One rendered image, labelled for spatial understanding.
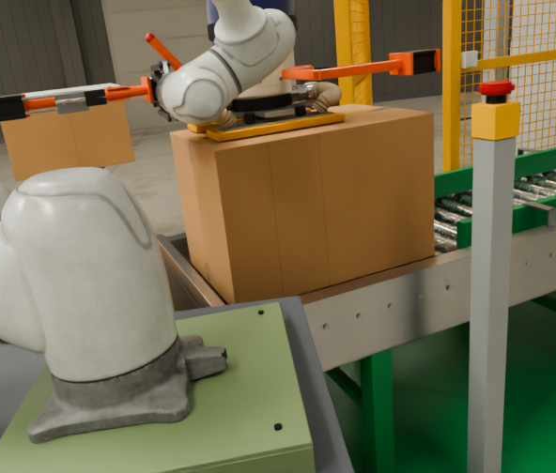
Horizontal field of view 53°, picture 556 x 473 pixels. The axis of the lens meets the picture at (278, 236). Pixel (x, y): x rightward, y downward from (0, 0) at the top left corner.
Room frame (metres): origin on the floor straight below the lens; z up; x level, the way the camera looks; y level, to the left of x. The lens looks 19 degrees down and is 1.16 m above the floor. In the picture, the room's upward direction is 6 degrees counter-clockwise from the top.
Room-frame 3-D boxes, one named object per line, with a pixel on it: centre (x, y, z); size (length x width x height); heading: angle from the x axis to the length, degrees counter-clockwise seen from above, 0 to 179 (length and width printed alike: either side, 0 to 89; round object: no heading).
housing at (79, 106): (1.33, 0.44, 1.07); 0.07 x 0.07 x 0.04; 21
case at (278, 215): (1.52, -0.08, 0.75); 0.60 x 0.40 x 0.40; 113
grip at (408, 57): (1.37, -0.36, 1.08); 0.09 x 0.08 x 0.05; 21
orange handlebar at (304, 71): (1.32, 0.15, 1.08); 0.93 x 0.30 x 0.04; 111
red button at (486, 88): (1.15, -0.47, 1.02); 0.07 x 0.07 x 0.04
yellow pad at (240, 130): (1.42, -0.02, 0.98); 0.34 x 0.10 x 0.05; 111
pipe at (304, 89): (1.50, 0.01, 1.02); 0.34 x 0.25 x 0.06; 111
